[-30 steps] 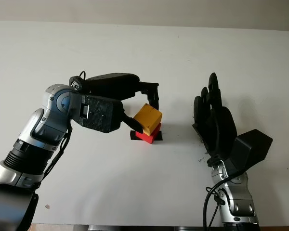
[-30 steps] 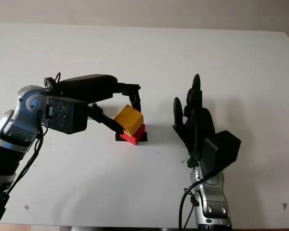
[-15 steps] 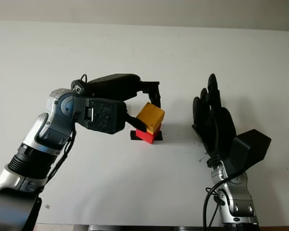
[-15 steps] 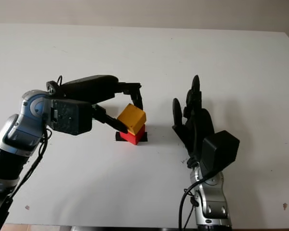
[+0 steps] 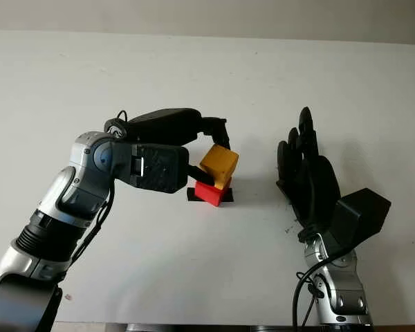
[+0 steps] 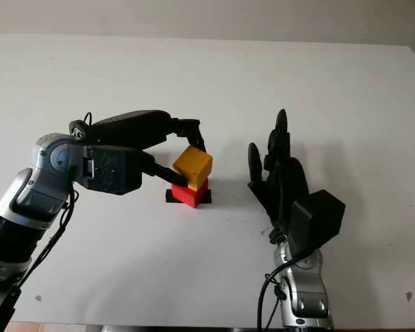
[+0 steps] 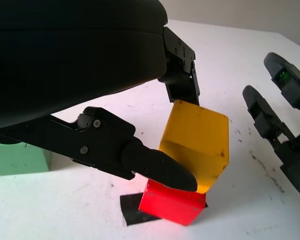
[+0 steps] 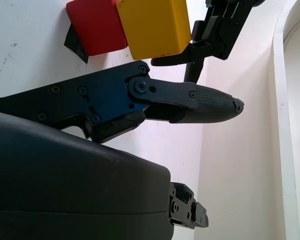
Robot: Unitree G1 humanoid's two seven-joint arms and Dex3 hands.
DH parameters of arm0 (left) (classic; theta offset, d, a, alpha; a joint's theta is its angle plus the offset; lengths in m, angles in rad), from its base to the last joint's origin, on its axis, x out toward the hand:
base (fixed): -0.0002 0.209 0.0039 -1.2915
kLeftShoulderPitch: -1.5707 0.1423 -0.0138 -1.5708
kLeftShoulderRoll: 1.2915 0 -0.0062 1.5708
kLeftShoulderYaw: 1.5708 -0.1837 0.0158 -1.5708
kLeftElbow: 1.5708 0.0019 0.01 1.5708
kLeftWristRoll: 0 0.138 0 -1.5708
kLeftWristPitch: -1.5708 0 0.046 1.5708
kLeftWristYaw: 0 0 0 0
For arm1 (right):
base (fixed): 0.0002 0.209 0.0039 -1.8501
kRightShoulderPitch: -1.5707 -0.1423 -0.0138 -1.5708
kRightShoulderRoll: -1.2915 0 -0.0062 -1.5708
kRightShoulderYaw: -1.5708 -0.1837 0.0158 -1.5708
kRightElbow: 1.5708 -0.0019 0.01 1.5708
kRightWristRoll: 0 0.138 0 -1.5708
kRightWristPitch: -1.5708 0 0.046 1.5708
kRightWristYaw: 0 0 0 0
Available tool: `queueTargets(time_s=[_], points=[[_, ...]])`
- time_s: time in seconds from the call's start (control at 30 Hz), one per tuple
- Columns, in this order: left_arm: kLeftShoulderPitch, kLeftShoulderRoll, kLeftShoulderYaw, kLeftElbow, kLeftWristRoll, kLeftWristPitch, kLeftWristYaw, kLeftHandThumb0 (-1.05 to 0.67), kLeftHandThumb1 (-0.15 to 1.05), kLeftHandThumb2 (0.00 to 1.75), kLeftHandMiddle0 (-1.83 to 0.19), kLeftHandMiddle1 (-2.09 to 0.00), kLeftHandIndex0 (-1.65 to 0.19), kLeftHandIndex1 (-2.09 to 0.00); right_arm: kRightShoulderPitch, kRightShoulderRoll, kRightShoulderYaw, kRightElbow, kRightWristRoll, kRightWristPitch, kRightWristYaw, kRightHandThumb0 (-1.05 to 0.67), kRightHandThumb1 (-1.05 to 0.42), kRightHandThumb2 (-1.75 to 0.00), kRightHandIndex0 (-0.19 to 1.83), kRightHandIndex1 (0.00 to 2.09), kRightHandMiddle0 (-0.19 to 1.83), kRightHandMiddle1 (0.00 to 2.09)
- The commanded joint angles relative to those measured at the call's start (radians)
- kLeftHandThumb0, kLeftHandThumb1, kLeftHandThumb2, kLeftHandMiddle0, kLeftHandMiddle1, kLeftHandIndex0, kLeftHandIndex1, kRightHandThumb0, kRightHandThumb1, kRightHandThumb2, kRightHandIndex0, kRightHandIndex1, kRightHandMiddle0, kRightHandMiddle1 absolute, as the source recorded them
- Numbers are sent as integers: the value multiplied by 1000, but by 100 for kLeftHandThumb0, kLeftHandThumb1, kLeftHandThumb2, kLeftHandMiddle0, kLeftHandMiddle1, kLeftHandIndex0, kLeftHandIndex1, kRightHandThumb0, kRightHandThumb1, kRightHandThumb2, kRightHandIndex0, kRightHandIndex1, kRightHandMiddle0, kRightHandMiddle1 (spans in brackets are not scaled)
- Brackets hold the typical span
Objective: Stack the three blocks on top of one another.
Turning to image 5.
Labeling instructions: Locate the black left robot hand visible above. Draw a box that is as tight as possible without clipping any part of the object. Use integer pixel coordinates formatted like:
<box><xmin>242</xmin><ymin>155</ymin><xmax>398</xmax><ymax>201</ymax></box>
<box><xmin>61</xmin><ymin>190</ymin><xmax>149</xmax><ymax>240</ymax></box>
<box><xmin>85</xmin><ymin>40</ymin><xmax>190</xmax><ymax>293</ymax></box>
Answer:
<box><xmin>104</xmin><ymin>108</ymin><xmax>231</xmax><ymax>190</ymax></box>

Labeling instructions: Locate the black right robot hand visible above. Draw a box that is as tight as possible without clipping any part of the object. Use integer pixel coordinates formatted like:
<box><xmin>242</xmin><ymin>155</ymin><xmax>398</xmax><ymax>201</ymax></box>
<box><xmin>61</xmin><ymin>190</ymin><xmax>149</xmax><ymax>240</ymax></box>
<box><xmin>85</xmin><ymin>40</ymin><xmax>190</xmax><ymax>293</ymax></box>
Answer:
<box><xmin>275</xmin><ymin>106</ymin><xmax>342</xmax><ymax>243</ymax></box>

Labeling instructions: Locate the yellow cube block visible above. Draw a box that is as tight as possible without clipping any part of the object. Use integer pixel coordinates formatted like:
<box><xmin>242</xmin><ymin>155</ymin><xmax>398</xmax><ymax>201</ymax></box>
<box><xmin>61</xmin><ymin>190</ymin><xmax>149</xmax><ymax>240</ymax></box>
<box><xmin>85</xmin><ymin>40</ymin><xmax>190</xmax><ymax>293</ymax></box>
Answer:
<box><xmin>199</xmin><ymin>144</ymin><xmax>239</xmax><ymax>190</ymax></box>

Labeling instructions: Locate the red cube block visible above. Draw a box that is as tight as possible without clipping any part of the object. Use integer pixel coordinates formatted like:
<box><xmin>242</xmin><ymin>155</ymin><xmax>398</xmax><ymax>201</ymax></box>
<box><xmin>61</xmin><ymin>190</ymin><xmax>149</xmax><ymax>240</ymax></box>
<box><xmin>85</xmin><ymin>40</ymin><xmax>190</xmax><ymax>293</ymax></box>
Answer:
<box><xmin>194</xmin><ymin>176</ymin><xmax>233</xmax><ymax>208</ymax></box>

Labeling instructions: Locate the black tape strip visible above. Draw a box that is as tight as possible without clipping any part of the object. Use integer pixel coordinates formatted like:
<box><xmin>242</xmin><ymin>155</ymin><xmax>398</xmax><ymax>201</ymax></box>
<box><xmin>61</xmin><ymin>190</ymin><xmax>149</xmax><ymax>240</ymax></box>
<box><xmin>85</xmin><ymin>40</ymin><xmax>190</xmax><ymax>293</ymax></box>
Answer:
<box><xmin>186</xmin><ymin>187</ymin><xmax>234</xmax><ymax>203</ymax></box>

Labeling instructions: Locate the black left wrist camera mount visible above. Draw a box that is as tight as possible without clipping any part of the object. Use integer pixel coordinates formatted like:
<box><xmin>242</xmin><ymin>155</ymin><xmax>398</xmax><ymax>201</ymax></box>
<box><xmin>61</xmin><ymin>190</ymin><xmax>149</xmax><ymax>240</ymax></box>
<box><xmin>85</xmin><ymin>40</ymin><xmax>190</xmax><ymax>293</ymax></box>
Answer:
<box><xmin>112</xmin><ymin>141</ymin><xmax>190</xmax><ymax>194</ymax></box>

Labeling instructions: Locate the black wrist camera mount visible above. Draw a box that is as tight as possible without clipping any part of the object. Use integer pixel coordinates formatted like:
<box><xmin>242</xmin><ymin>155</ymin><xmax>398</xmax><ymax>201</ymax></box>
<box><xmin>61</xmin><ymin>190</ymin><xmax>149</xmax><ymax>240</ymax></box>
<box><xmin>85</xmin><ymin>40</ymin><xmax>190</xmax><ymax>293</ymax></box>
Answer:
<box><xmin>112</xmin><ymin>141</ymin><xmax>190</xmax><ymax>194</ymax></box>
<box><xmin>323</xmin><ymin>188</ymin><xmax>391</xmax><ymax>255</ymax></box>

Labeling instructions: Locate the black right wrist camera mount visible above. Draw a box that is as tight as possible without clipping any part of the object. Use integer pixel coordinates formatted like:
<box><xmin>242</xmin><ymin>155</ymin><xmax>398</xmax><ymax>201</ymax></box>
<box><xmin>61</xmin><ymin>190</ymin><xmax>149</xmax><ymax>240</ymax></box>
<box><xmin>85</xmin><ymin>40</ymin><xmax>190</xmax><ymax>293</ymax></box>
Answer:
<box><xmin>323</xmin><ymin>188</ymin><xmax>391</xmax><ymax>255</ymax></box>

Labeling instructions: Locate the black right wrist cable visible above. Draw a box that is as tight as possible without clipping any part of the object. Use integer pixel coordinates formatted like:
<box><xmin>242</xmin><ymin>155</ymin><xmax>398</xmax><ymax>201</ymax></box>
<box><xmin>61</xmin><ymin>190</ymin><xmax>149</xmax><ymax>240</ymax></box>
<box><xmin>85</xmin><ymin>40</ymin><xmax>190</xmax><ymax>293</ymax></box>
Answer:
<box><xmin>292</xmin><ymin>248</ymin><xmax>353</xmax><ymax>328</ymax></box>

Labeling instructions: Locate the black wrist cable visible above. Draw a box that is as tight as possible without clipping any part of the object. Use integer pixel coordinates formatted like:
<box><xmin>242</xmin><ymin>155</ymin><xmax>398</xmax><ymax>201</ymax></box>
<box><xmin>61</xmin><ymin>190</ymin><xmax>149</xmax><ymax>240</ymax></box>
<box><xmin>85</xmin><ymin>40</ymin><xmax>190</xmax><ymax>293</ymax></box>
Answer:
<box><xmin>292</xmin><ymin>248</ymin><xmax>353</xmax><ymax>328</ymax></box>
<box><xmin>71</xmin><ymin>109</ymin><xmax>129</xmax><ymax>266</ymax></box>

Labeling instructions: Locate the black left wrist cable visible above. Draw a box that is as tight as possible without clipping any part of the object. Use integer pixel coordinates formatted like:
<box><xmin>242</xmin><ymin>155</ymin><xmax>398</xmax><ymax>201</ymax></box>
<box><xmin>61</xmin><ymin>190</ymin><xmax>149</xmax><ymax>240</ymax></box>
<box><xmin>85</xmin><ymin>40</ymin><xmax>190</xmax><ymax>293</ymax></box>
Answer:
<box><xmin>71</xmin><ymin>109</ymin><xmax>129</xmax><ymax>266</ymax></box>

